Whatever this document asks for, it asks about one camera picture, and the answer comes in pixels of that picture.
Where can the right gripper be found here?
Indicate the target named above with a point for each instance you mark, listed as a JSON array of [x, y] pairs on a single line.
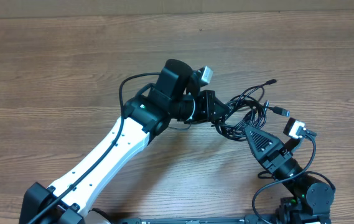
[[269, 146]]

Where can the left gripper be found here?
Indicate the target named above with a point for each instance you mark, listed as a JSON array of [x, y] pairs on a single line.
[[206, 99]]

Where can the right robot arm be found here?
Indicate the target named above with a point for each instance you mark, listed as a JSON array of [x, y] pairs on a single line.
[[312, 193]]

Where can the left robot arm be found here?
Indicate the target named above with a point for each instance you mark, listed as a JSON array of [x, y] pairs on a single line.
[[177, 94]]

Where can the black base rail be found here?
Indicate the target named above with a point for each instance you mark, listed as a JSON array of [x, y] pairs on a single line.
[[248, 219]]

